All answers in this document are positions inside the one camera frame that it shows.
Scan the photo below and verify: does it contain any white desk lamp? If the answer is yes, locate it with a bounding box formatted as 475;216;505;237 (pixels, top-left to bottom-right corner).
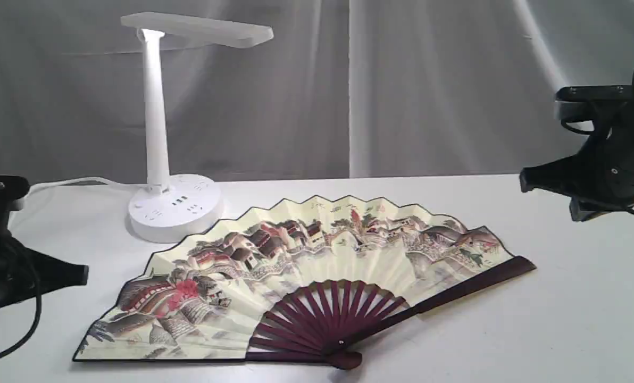
120;12;275;243

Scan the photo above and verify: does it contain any grey backdrop curtain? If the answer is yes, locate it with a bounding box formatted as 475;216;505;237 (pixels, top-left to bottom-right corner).
0;1;634;184

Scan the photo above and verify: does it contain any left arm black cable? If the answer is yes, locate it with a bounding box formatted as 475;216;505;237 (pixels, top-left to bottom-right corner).
0;223;43;367

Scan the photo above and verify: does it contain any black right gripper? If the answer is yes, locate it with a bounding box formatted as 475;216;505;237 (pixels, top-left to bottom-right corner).
519;101;634;222

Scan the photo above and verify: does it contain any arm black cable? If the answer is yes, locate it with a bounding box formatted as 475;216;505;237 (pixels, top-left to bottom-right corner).
561;101;634;221
0;223;43;367

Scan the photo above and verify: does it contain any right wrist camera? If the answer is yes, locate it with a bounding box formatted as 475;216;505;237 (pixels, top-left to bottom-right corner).
554;85;633;123

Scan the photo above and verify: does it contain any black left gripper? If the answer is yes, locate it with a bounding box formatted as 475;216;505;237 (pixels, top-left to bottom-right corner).
0;237;89;309

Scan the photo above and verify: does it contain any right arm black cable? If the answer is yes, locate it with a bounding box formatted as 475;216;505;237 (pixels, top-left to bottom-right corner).
561;101;634;221

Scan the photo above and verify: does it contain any painted paper folding fan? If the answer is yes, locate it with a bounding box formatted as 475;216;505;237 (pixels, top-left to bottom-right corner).
72;195;536;369

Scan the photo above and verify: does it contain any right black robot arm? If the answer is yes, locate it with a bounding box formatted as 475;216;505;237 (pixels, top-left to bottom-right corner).
519;70;634;222

